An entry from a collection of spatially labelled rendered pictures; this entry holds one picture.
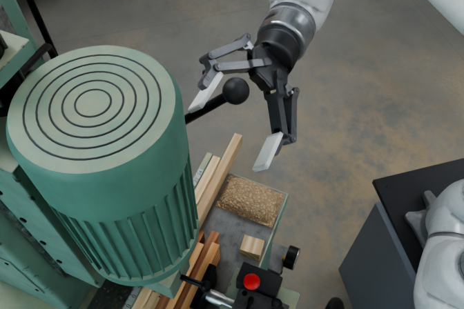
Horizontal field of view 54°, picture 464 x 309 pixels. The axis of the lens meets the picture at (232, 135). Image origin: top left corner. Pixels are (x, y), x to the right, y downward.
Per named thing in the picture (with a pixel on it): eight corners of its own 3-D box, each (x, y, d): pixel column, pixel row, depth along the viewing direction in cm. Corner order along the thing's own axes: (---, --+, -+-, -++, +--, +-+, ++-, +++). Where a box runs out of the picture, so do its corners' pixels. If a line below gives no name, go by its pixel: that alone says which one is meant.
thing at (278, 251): (278, 283, 131) (281, 274, 125) (239, 267, 134) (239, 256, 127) (288, 257, 136) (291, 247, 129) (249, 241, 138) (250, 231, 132)
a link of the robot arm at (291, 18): (256, 16, 82) (243, 36, 78) (293, -7, 75) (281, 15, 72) (288, 51, 85) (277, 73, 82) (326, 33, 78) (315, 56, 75)
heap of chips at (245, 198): (271, 227, 102) (273, 221, 99) (215, 205, 106) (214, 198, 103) (284, 194, 107) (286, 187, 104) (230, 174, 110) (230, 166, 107)
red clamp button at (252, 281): (256, 293, 83) (256, 292, 82) (241, 287, 83) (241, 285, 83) (262, 278, 84) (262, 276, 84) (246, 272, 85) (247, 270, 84)
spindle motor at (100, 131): (166, 307, 64) (123, 207, 39) (61, 259, 68) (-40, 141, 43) (217, 203, 73) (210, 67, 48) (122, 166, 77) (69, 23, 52)
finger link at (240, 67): (273, 65, 72) (271, 57, 72) (219, 69, 65) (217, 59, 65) (256, 73, 75) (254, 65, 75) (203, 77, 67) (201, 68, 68)
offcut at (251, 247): (244, 240, 101) (244, 234, 98) (263, 246, 100) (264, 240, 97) (239, 254, 99) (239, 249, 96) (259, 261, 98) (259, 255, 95)
